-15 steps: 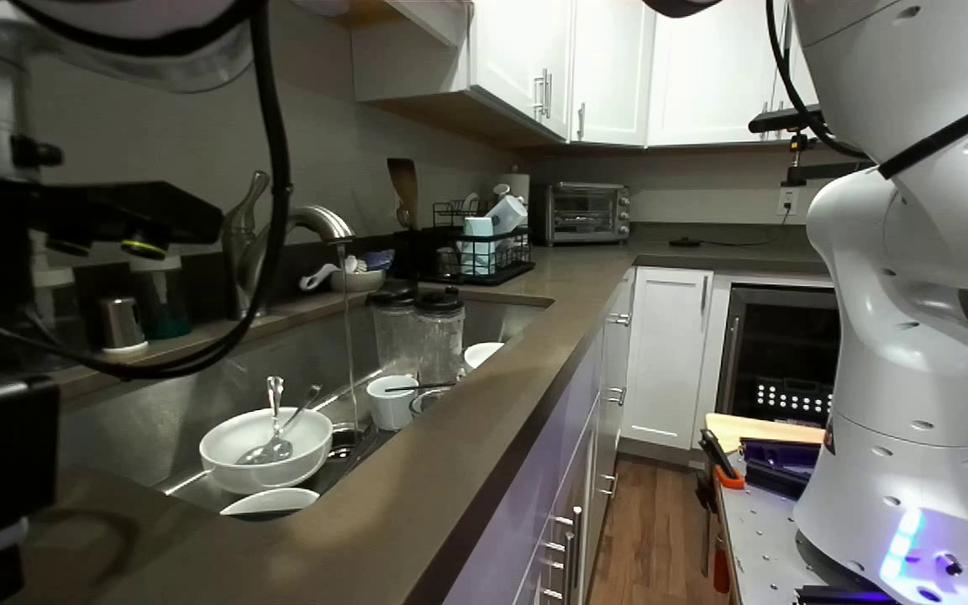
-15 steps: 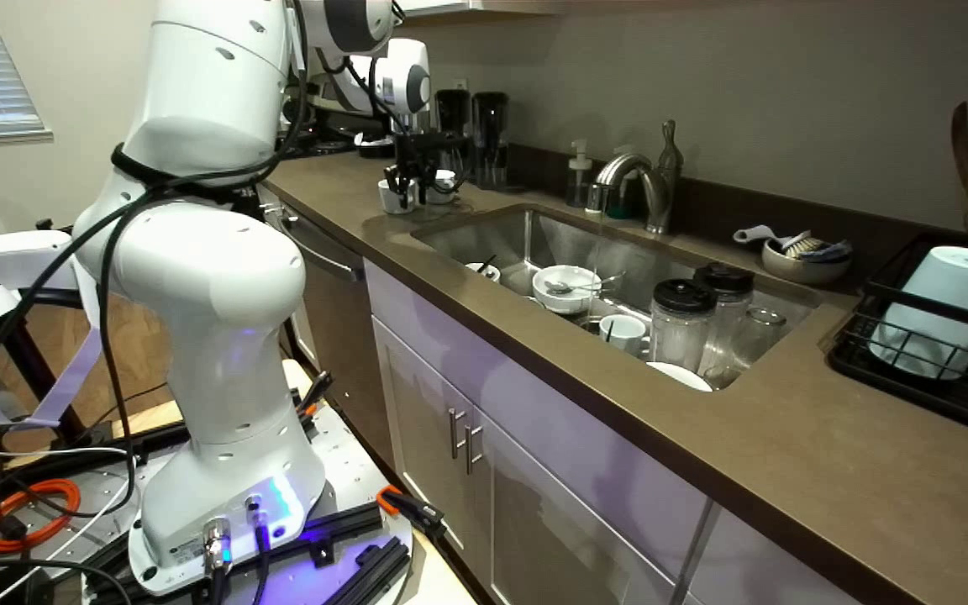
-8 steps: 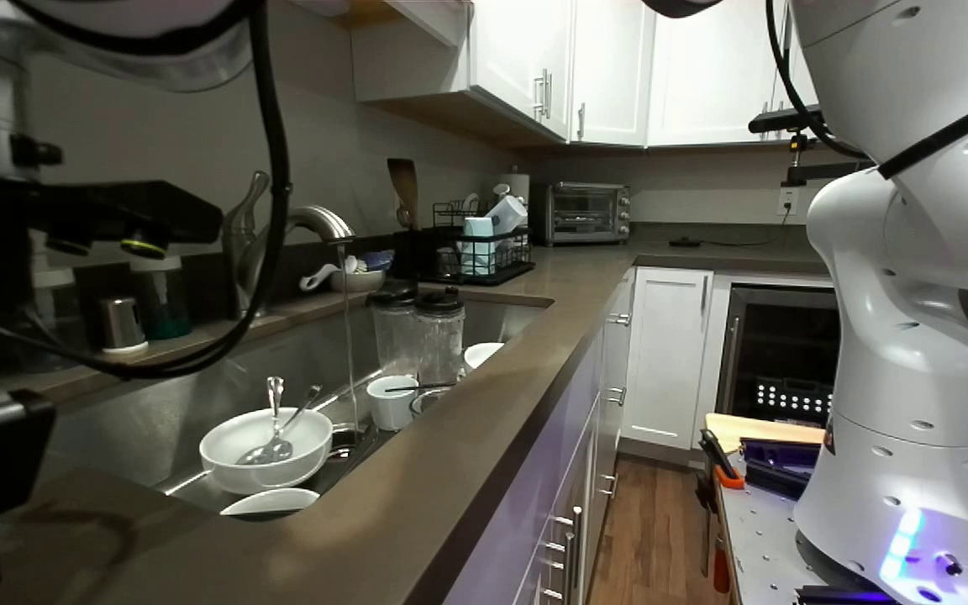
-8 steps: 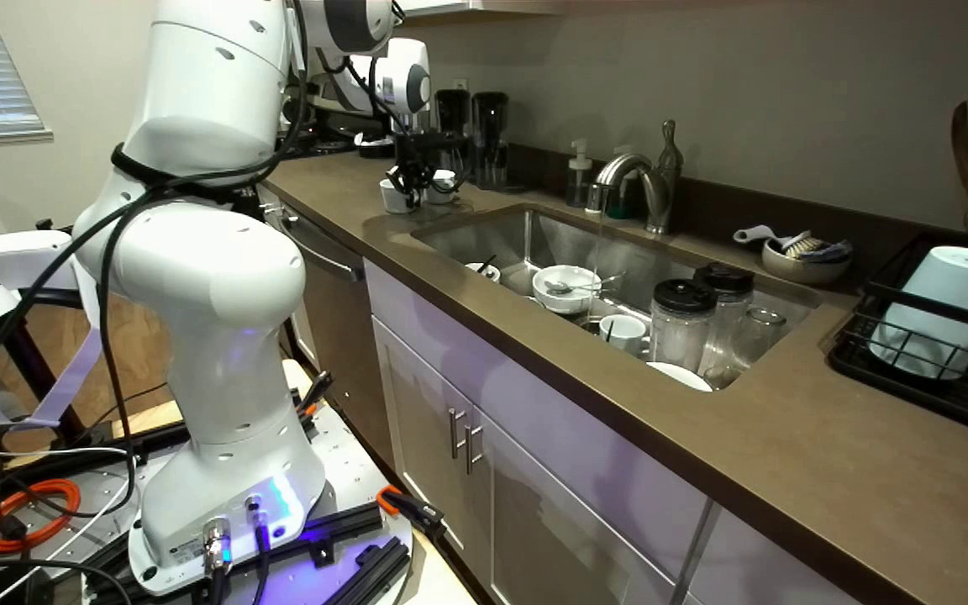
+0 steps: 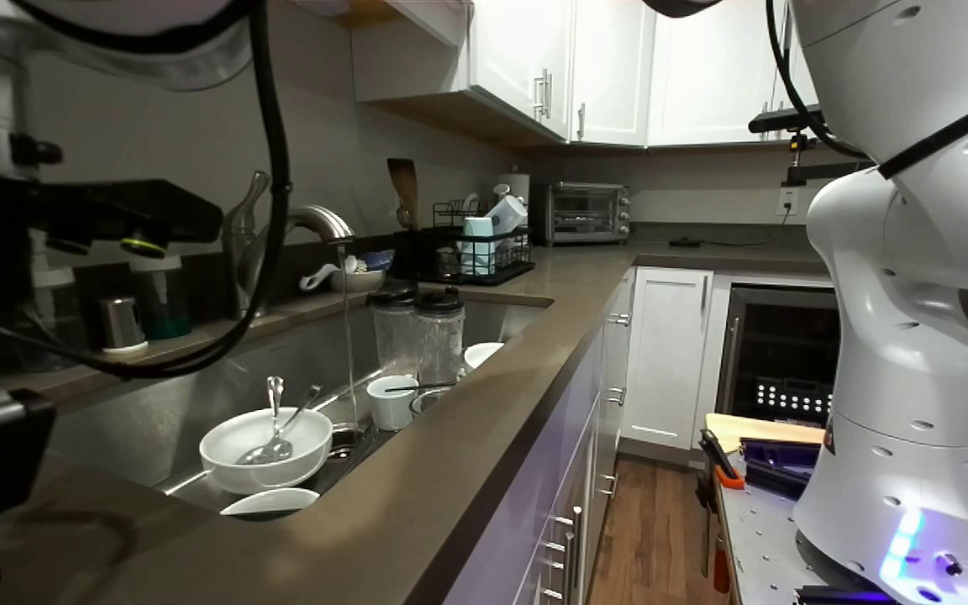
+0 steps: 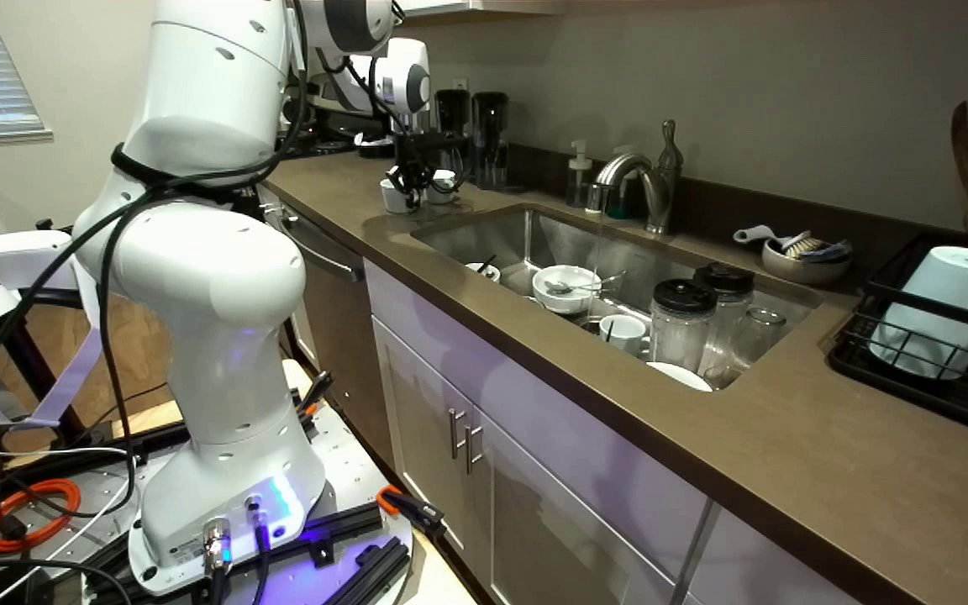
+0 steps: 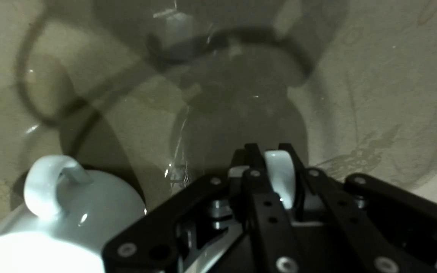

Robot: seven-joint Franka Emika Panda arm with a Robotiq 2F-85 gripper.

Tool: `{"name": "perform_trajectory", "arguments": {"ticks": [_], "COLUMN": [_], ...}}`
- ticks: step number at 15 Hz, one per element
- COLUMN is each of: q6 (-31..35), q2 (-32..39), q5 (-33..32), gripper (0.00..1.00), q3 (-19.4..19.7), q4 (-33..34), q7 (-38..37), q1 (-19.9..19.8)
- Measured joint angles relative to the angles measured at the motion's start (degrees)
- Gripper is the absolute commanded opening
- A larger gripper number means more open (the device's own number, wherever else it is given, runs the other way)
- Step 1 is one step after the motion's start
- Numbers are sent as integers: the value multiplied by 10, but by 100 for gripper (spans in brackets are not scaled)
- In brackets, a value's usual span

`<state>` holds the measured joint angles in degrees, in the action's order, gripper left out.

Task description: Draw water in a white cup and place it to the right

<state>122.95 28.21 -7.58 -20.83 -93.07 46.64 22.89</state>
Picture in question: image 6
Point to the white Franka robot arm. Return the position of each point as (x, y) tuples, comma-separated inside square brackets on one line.
[(215, 314)]

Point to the pale white container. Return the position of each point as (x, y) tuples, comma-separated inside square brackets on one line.
[(955, 286)]

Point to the small white mug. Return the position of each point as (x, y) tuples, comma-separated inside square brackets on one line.
[(624, 336)]

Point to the orange and black clamp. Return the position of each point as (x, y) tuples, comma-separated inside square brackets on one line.
[(410, 513), (315, 390)]

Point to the clear jar with black lid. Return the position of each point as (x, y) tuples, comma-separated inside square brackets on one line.
[(723, 281), (680, 332)]

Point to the black stand leg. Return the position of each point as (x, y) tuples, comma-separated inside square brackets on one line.
[(34, 360)]

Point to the white curved frame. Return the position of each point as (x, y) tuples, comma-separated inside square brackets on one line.
[(15, 254)]

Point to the black dish rack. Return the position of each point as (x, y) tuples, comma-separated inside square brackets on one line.
[(908, 389)]

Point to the white perforated mounting plate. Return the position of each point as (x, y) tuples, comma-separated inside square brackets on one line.
[(354, 459)]

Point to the large white dish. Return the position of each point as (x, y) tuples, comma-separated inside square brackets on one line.
[(680, 375)]

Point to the clear drinking glass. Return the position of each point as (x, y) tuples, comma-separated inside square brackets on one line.
[(764, 332)]

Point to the base cabinet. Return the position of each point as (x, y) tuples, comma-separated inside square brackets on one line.
[(573, 448)]

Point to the clear soap pump bottle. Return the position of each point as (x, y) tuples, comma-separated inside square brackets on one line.
[(580, 179)]

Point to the grey sponge dish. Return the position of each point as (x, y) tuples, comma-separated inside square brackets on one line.
[(804, 267)]

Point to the stainless steel sink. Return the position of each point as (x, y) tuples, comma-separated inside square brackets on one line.
[(573, 241)]

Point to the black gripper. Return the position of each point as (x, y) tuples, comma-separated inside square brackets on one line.
[(420, 156)]

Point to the black cylindrical appliance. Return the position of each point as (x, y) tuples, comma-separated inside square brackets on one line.
[(490, 137), (452, 122)]

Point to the dark glass bottle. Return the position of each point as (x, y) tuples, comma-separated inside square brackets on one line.
[(667, 172)]

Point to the white bowl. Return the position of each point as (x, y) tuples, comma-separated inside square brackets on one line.
[(573, 281)]

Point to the chrome faucet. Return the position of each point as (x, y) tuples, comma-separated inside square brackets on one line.
[(618, 188)]

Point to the black aluminium extrusion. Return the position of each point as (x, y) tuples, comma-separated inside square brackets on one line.
[(336, 525), (372, 573)]

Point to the white dish brush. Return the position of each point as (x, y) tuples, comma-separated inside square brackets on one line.
[(747, 233)]

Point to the white robot body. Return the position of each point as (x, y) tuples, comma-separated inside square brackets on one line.
[(142, 178)]

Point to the stainless steel dishwasher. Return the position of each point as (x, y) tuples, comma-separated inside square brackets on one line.
[(336, 338)]

